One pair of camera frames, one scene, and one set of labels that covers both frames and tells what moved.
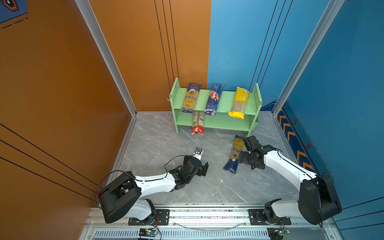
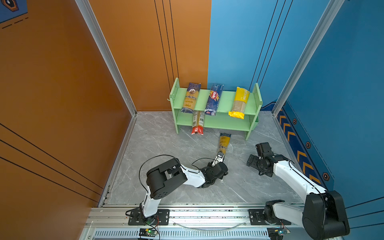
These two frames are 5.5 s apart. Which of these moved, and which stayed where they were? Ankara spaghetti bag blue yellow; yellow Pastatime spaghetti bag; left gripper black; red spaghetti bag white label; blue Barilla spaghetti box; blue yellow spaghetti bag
Moved: left gripper black; blue yellow spaghetti bag
Stayed: blue Barilla spaghetti box; red spaghetti bag white label; yellow Pastatime spaghetti bag; Ankara spaghetti bag blue yellow
